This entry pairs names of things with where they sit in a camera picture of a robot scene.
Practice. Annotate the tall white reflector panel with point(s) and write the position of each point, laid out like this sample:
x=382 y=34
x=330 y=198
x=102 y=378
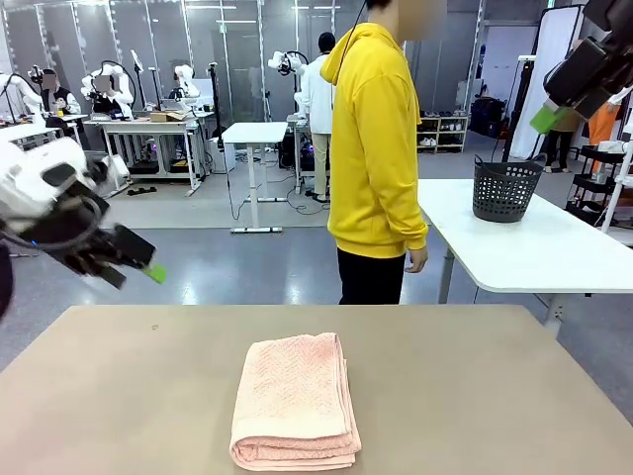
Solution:
x=544 y=59

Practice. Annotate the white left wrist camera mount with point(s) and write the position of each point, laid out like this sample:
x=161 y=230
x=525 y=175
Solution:
x=116 y=170

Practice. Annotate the small white standing desk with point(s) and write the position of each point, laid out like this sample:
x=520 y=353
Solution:
x=254 y=132

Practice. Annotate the black power strip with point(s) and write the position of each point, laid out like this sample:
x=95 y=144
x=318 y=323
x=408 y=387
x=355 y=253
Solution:
x=142 y=191

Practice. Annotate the white robot arm on stand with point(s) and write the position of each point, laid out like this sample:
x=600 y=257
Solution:
x=287 y=62

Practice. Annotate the black tripod stand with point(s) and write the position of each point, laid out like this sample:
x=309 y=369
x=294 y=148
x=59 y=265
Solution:
x=214 y=99

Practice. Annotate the pink terry towel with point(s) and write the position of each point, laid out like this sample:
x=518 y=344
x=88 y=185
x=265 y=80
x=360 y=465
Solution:
x=297 y=396

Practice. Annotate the grey framed workbench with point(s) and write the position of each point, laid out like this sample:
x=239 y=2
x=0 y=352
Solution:
x=148 y=128

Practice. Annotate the mannequin with orange trousers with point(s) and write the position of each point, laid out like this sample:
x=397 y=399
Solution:
x=601 y=133

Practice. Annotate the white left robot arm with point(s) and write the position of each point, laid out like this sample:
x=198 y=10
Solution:
x=25 y=183

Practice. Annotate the person in white coat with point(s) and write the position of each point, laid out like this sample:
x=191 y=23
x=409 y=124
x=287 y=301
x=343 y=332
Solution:
x=319 y=94

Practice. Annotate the white side table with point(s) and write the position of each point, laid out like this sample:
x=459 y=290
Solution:
x=519 y=247

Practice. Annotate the wooden shoe rack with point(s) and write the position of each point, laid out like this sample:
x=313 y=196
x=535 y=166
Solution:
x=445 y=133

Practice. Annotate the seated person in black vest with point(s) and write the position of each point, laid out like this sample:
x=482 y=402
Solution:
x=59 y=96

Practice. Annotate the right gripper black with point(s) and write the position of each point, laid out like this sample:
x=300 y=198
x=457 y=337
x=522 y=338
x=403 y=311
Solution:
x=605 y=12

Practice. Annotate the brown cardboard box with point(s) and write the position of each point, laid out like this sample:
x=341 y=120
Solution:
x=168 y=117

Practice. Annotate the person's right forearm yellow sleeve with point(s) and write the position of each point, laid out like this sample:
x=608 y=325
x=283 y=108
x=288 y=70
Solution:
x=408 y=218

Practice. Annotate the dark perforated plastic basket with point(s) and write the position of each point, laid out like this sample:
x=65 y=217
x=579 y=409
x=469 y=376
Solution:
x=504 y=193

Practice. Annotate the dark suitcase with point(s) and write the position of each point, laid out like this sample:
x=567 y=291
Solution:
x=487 y=116

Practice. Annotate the white long desk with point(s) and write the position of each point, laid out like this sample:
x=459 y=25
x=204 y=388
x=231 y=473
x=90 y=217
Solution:
x=29 y=129

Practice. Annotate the stand with tilted tablet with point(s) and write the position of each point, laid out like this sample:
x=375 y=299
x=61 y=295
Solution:
x=137 y=64

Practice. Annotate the person in yellow hoodie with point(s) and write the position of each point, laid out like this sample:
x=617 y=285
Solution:
x=371 y=148

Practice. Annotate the black rolling cart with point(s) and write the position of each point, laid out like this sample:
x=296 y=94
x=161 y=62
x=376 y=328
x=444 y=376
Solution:
x=591 y=188

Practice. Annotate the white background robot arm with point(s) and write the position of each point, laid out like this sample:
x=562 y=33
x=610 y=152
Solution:
x=188 y=79
x=20 y=91
x=116 y=71

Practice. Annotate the person's right hand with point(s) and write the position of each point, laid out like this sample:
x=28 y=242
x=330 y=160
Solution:
x=418 y=259

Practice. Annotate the white metal rack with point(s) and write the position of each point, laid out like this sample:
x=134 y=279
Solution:
x=623 y=188

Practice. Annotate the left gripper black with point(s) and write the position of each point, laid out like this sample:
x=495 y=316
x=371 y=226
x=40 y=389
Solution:
x=89 y=252

